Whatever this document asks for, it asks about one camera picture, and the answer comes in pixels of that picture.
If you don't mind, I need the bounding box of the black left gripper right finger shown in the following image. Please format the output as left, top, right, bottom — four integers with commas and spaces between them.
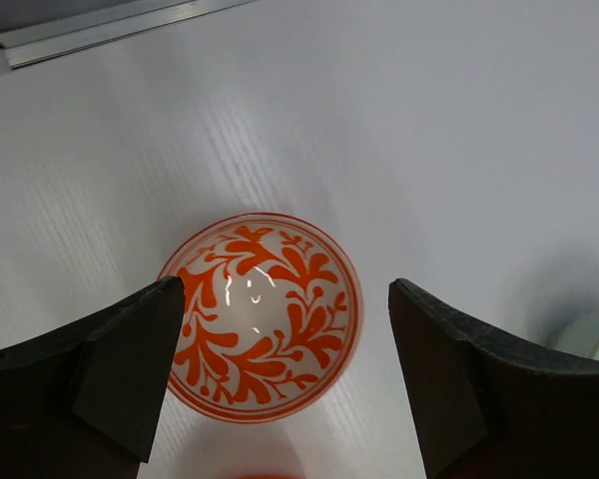
388, 278, 599, 478

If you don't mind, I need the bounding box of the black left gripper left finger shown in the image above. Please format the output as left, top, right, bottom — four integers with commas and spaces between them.
0, 276, 185, 478

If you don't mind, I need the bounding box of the orange patterned glass bowl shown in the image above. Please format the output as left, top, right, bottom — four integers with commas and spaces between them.
161, 212, 363, 424

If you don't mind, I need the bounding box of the celadon green ceramic bowl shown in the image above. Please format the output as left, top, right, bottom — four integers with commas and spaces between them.
548, 309, 599, 360

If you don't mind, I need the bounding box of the orange square plastic bowl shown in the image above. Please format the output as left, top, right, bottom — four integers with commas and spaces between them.
235, 472, 298, 479

